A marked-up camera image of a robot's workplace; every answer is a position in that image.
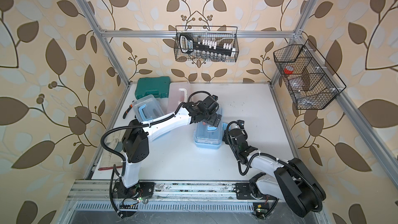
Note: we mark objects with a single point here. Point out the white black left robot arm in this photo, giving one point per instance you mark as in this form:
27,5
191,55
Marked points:
135,147

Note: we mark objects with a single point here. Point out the black wire basket right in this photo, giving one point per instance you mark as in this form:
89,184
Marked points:
315,82

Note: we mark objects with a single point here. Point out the blue clear-lid toolbox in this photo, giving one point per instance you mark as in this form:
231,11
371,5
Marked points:
147,108

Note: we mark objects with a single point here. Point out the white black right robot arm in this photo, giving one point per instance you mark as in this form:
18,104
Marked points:
290,181

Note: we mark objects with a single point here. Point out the orange black cutting pliers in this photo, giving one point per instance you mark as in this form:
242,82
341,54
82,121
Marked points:
128,110

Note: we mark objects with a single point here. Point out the pink toolbox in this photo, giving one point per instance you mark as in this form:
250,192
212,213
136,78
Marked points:
178,92

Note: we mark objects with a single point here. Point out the black wire basket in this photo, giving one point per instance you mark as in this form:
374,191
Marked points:
315,82
218,32

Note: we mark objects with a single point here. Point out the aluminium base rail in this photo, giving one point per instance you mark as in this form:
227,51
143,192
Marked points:
173,196

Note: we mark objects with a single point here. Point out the red tape roll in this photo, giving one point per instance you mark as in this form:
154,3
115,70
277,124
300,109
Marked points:
288,70

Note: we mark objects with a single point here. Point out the black socket wrench set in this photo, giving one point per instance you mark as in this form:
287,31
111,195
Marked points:
194,44

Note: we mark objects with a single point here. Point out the green plastic tool case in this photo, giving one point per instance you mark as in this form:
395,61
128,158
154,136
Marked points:
157,86

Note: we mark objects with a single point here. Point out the aluminium frame post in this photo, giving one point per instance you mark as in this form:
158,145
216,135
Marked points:
90,18

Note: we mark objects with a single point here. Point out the black wire basket centre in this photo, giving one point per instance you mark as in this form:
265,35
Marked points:
218,32

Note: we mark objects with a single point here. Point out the light blue toolbox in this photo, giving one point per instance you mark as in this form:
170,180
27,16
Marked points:
207,136

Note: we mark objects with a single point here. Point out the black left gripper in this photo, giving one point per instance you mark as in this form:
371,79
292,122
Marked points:
215,116

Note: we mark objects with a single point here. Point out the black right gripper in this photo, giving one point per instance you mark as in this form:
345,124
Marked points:
227,137

